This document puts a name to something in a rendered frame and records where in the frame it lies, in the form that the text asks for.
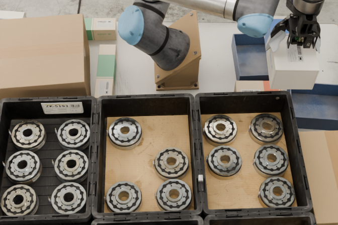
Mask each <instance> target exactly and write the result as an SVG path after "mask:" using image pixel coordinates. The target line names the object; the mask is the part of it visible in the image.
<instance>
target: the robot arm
mask: <svg viewBox="0 0 338 225"><path fill-rule="evenodd" d="M279 1H280V0H134V3H133V5H132V6H128V7H127V8H126V9H125V10H124V12H122V14H121V15H120V18H119V21H118V33H119V36H120V37H121V38H122V39H123V40H124V41H126V42H127V43H128V44H129V45H132V46H134V47H136V48H137V49H139V50H141V51H142V52H144V53H146V54H147V55H149V56H150V57H151V58H152V59H153V61H154V62H155V63H156V64H157V66H158V67H160V68H161V69H163V70H165V71H170V70H173V69H175V68H177V67H178V66H179V65H180V64H181V63H182V62H183V60H184V59H185V57H186V55H187V53H188V51H189V48H190V38H189V36H188V35H187V34H186V33H185V32H183V31H181V30H178V29H173V28H169V27H167V26H165V25H164V24H162V23H163V21H164V18H165V15H166V13H167V10H168V8H169V6H170V4H173V5H177V6H181V7H184V8H188V9H192V10H195V11H199V12H202V13H206V14H210V15H213V16H217V17H220V18H224V19H228V20H231V21H236V22H237V28H238V30H239V31H240V32H242V33H243V34H247V35H248V36H251V37H255V38H260V37H263V36H265V35H266V34H267V32H268V30H269V28H270V25H271V23H272V22H273V19H274V18H273V17H274V14H275V12H276V9H277V6H278V3H279ZM324 1H325V0H286V7H287V8H288V9H289V10H290V11H291V12H292V13H293V14H290V15H289V16H287V17H285V18H284V19H283V20H282V21H280V22H278V23H277V24H276V25H275V26H274V28H273V30H272V31H271V34H270V36H269V38H268V40H267V43H266V51H267V50H269V49H270V48H271V50H272V52H273V53H275V52H277V50H278V48H279V45H280V42H281V41H282V40H283V39H284V38H285V37H286V32H285V31H286V30H287V31H289V36H288V39H287V48H288V49H289V46H290V44H292V45H297V46H303V48H310V46H311V45H312V48H313V49H314V47H315V49H316V51H318V52H319V53H320V42H321V38H320V31H321V29H320V25H319V23H318V22H317V18H316V17H317V16H318V15H319V13H320V11H321V9H322V7H323V4H324ZM289 38H290V41H289Z"/></svg>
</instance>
